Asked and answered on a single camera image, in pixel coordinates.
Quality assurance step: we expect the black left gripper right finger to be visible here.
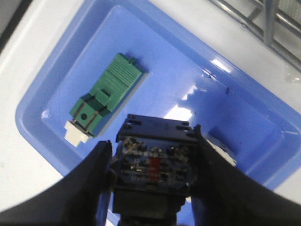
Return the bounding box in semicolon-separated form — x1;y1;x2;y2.
191;125;301;226

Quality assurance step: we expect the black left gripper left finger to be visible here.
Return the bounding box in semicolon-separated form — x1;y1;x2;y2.
0;141;112;226

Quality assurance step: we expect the red emergency stop push button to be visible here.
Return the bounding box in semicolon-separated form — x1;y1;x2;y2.
111;114;197;226

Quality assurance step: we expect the blue plastic tray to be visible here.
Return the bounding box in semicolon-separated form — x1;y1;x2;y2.
16;0;301;189

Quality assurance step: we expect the grey metal rack frame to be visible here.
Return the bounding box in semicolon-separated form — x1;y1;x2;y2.
210;0;301;71

